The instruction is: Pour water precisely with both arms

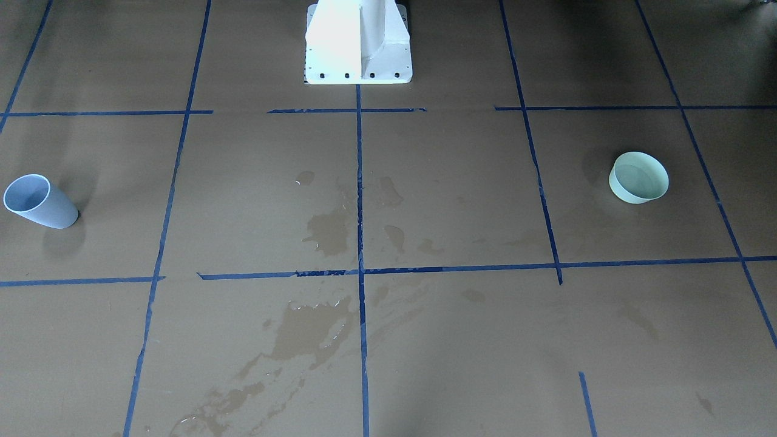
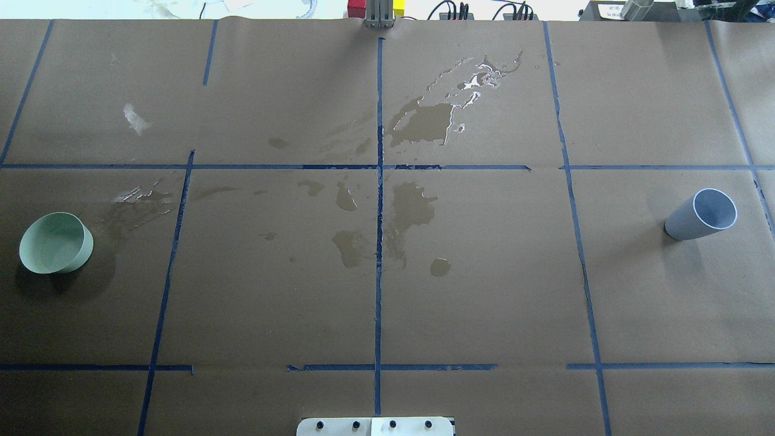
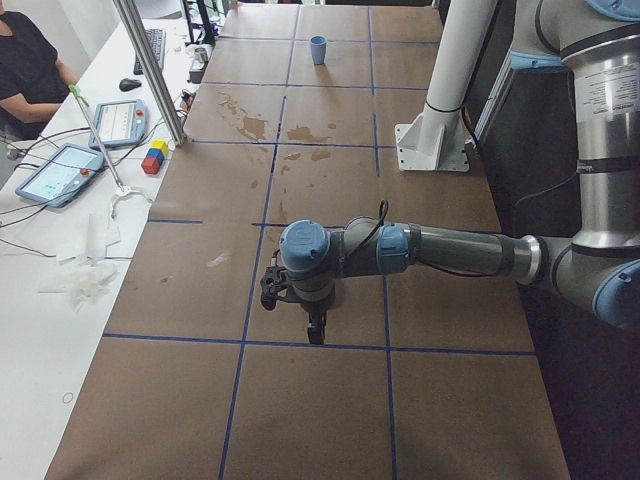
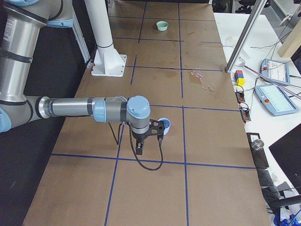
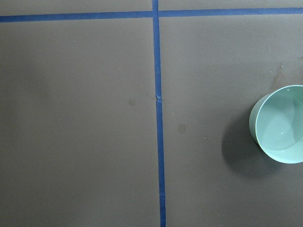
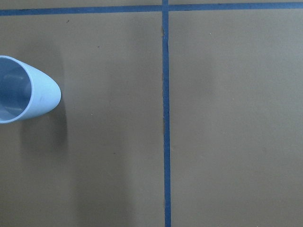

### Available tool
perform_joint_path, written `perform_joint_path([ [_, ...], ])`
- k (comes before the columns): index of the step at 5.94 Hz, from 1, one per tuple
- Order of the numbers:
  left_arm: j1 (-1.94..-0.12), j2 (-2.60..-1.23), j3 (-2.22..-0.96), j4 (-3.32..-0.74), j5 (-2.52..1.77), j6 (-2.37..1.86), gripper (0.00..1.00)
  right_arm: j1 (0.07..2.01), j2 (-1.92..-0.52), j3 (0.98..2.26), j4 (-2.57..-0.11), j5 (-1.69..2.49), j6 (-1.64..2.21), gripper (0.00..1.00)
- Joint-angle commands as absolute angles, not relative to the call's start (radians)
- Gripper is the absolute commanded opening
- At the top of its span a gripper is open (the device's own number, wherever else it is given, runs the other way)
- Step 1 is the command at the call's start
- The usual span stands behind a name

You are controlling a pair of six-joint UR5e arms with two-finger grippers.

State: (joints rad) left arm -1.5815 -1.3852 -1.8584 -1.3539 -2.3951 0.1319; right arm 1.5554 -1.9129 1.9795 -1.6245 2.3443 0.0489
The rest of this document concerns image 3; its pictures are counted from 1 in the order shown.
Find crumpled white tissues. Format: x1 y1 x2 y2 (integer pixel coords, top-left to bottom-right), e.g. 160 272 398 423
38 212 123 312

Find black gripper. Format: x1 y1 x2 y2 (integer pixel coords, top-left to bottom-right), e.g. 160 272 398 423
301 292 334 344

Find aluminium frame post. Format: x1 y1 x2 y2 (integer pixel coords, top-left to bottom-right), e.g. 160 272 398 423
113 0 186 147

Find near teach pendant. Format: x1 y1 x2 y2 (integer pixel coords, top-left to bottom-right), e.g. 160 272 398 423
15 143 104 208

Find black keyboard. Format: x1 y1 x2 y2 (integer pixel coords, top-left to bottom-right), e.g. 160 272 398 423
132 28 167 76

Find white camera mast post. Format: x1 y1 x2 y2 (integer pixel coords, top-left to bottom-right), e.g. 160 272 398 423
395 0 497 172

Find red blue yellow blocks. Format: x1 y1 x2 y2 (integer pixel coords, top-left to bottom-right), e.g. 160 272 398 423
141 140 169 175

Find small metal cup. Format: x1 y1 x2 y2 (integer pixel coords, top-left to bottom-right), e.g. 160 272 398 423
194 47 208 64

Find person in black shirt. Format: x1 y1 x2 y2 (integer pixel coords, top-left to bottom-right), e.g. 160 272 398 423
1 9 79 140

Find blue plastic cup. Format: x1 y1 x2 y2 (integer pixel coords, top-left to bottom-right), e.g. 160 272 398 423
309 35 327 66

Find reacher grabber stick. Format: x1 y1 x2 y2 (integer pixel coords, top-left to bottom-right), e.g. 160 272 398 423
69 84 153 220

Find far teach pendant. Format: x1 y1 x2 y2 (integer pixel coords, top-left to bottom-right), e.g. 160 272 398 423
94 99 148 149

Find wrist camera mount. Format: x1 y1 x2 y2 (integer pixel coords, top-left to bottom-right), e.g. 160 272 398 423
260 266 290 311

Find black computer mouse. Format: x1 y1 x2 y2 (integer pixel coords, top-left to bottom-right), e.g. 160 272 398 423
119 78 142 92

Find teach pendant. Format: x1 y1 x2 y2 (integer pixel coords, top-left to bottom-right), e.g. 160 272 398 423
15 143 104 208
94 99 148 149

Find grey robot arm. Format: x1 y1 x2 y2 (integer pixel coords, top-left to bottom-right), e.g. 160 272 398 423
260 1 639 344

